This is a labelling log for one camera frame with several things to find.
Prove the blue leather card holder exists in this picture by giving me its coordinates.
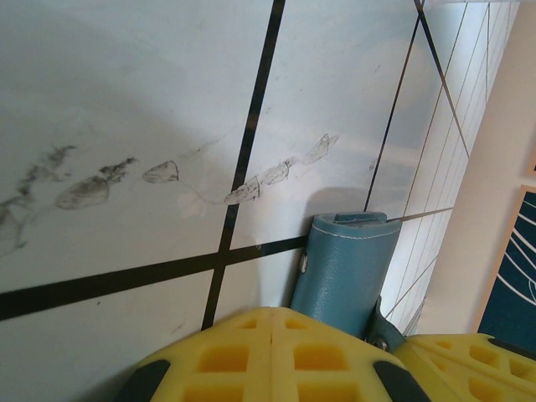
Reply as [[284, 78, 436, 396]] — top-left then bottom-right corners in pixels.
[[290, 212, 406, 353]]

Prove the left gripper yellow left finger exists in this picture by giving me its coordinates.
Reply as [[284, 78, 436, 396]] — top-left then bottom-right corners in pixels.
[[111, 307, 420, 402]]

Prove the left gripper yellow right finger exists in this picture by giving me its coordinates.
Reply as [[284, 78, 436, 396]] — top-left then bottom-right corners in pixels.
[[392, 332, 536, 402]]

